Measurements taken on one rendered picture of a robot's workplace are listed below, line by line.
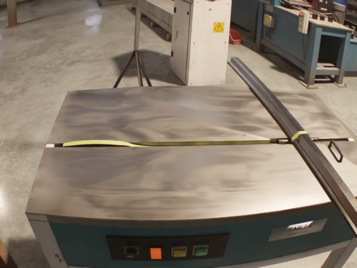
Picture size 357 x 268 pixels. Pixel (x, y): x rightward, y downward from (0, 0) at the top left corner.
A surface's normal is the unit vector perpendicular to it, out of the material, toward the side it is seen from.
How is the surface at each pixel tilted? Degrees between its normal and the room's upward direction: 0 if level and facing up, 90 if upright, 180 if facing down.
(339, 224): 90
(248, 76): 75
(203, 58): 90
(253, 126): 0
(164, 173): 0
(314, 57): 90
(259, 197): 0
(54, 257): 90
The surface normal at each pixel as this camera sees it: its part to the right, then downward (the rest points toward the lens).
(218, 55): 0.35, 0.53
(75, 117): 0.06, -0.84
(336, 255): -0.99, 0.02
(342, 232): 0.12, 0.55
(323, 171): -0.93, -0.14
